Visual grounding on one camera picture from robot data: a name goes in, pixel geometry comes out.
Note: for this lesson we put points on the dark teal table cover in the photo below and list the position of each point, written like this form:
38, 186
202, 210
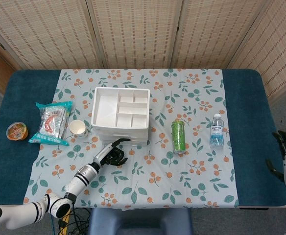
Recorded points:
10, 102

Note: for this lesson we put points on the clear plastic drawer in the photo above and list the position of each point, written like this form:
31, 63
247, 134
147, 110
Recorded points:
138, 143
123, 137

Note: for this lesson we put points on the white drawer organizer box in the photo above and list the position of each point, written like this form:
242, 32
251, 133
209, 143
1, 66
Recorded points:
105, 110

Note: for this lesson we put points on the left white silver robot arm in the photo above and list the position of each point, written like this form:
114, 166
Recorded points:
81, 178

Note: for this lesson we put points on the floral leaf print tablecloth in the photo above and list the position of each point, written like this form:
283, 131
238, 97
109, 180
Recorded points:
157, 176

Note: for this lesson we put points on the woven bamboo folding screen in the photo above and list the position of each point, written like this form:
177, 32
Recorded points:
138, 31

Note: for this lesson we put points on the clear plastic water bottle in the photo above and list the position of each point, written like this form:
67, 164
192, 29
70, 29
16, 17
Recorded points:
216, 134

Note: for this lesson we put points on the blue padded seat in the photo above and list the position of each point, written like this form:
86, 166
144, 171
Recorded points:
140, 222

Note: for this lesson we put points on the orange jelly cup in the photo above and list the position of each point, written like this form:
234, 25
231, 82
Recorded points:
16, 132

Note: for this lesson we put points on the teal clear snack bag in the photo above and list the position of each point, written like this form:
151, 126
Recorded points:
51, 122

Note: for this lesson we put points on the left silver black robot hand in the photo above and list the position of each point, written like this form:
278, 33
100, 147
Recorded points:
105, 154

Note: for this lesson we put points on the green Monster drink can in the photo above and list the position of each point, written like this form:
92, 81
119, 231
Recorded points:
178, 137

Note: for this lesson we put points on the yellow floor tape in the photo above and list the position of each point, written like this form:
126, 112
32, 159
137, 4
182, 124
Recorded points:
64, 225

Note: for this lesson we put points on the white flower print paper cup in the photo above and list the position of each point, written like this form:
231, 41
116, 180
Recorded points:
77, 128

